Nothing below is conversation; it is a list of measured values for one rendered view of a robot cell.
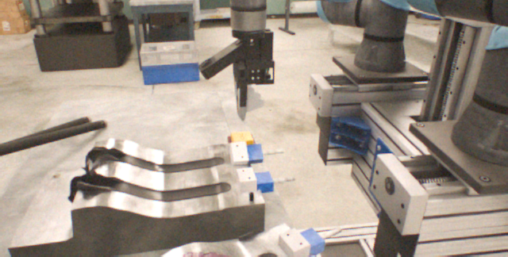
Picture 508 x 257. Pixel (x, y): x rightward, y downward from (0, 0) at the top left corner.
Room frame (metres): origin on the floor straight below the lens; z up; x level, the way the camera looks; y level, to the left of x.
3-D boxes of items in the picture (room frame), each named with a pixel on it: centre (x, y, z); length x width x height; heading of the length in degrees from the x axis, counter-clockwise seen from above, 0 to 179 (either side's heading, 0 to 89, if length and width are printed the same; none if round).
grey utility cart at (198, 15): (6.68, 0.59, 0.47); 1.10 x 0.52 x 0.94; 108
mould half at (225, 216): (0.68, 0.24, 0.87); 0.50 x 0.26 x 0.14; 101
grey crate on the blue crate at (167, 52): (3.87, 0.88, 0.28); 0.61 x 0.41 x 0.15; 101
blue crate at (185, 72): (3.87, 0.88, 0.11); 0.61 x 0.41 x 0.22; 101
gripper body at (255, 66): (0.77, 0.00, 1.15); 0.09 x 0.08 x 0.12; 101
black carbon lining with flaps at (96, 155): (0.67, 0.22, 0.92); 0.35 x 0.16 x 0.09; 101
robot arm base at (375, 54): (1.07, -0.40, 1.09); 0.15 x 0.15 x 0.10
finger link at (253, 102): (0.76, 0.00, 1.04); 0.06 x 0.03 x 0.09; 101
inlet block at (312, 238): (0.52, -0.12, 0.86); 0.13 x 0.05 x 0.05; 119
